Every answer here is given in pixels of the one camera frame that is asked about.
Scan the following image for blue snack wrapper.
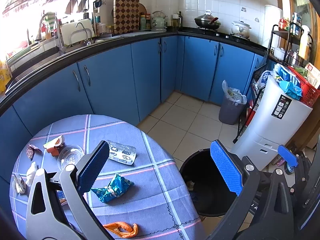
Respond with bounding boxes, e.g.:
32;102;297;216
91;174;135;204

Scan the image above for white tissue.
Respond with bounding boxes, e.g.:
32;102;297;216
25;161;38;187

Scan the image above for beige food wrapper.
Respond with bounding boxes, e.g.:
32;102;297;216
12;173;26;194

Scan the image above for torn blue cardboard box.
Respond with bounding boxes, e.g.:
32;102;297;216
57;191;67;205

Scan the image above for black trash bin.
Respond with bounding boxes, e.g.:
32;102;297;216
180;148;236;217

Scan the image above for blue kitchen cabinets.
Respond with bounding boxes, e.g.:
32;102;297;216
0;33;277;188

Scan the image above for clear plastic lid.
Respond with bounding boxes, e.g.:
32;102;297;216
57;145;84;171

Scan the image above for orange yogurt cup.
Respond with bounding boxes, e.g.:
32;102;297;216
43;135;65;157

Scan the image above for silver blister pack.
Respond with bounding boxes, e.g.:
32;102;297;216
107;140;137;165

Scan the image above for white tall appliance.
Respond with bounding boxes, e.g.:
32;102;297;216
231;76;312;171

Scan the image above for blue plaid tablecloth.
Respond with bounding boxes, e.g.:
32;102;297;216
9;114;207;240

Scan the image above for pink crumpled wrapper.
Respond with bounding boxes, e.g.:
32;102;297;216
26;144;42;160

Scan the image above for red plastic basket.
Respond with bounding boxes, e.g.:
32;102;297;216
289;67;319;107

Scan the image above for orange peel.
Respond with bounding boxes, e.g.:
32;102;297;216
103;222;139;238

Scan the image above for grey bin with bag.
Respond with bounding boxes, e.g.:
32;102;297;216
219;80;247;125

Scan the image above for blue plastic bag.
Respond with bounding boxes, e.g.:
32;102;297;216
273;63;302;100

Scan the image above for black metal shelf rack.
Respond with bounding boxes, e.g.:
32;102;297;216
233;23;314;144

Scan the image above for chrome faucet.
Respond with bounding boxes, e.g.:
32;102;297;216
36;12;66;53

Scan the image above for yellow package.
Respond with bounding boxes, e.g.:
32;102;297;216
0;61;11;93

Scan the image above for black wok with lid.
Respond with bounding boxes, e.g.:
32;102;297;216
194;10;221;30

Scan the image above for green kettle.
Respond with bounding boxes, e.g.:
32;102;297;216
151;11;167;30

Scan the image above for checkered cutting board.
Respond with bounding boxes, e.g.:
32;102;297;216
113;0;140;35

